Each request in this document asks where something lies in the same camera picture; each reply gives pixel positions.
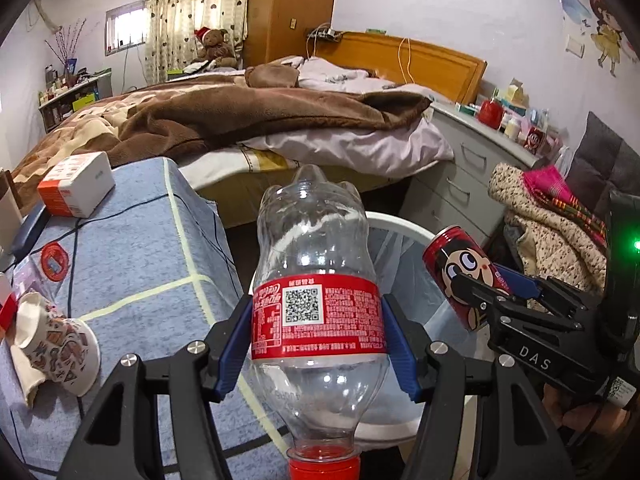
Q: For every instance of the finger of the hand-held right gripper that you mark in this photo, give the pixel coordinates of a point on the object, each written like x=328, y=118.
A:
x=475, y=290
x=520, y=285

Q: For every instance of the white yellow bed sheet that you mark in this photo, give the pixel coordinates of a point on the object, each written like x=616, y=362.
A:
x=260, y=160

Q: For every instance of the cartoon girl wall sticker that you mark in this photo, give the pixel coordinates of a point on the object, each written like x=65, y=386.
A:
x=607, y=35

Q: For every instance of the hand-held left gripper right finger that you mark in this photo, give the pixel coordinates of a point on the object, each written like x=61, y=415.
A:
x=400, y=350

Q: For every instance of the red cartoon drink can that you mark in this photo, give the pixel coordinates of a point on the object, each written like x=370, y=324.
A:
x=440, y=252

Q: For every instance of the beige floral garment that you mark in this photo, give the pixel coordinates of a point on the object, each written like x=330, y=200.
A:
x=545, y=240

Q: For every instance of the brown cream patterned blanket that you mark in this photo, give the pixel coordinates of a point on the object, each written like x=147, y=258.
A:
x=65, y=135

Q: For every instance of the blue checked tablecloth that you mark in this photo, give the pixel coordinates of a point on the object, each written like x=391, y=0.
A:
x=150, y=240

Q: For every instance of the small white bottle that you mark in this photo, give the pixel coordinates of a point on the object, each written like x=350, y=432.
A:
x=512, y=128

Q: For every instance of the red jar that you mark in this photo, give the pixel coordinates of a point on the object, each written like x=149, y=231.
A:
x=490, y=115

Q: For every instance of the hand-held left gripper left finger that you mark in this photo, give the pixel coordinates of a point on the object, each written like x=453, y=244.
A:
x=232, y=350

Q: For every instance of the person's right hand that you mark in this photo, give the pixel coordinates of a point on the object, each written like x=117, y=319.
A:
x=570, y=410

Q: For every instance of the red white packet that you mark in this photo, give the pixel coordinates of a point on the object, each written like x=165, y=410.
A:
x=5, y=310

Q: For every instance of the clear plastic bottle red label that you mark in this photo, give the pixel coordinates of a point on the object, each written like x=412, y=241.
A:
x=320, y=240

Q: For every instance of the dark blue flat case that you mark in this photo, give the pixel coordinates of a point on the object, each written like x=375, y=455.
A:
x=30, y=230

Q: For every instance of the wooden wardrobe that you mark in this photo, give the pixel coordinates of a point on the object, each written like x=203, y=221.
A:
x=290, y=5

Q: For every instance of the dried branches in vase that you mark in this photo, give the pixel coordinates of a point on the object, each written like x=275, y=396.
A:
x=67, y=55

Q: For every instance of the clear plastic wrapper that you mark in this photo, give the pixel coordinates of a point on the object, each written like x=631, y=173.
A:
x=27, y=280

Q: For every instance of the flat green white box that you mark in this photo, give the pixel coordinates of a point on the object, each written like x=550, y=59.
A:
x=467, y=108

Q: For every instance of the grey drawer cabinet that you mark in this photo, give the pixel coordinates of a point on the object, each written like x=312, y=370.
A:
x=465, y=175

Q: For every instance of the brown fleece blanket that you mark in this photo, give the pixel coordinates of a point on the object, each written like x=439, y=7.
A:
x=225, y=110

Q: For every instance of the patterned paper cup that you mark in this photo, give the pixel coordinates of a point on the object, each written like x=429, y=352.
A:
x=55, y=350

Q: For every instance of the grey shelf with bottles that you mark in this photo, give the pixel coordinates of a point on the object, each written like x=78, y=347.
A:
x=70, y=100

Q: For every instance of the pale pink duvet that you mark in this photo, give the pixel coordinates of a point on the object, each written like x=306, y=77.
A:
x=350, y=145

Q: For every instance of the white power strip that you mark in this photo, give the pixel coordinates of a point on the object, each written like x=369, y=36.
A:
x=327, y=35

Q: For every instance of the brown teddy bear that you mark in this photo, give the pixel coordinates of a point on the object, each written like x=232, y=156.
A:
x=216, y=45

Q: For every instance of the small window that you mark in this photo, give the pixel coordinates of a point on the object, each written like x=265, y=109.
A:
x=125, y=27

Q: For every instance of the grey chair cushion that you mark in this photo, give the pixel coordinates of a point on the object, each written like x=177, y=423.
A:
x=600, y=160

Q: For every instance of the yellow green tissue box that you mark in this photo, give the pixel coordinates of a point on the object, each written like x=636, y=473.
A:
x=515, y=95

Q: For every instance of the red white mug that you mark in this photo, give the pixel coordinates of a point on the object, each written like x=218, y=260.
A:
x=535, y=139

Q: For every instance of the wooden bed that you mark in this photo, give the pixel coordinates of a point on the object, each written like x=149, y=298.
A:
x=440, y=67

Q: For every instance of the heart patterned curtain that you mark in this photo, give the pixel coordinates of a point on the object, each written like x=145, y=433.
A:
x=190, y=0

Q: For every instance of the white round waste bin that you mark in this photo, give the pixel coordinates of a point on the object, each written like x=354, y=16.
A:
x=402, y=260

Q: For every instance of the white and orange box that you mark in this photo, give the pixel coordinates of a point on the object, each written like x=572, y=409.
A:
x=85, y=185

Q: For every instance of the pink striped cloth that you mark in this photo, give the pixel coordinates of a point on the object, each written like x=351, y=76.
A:
x=550, y=185

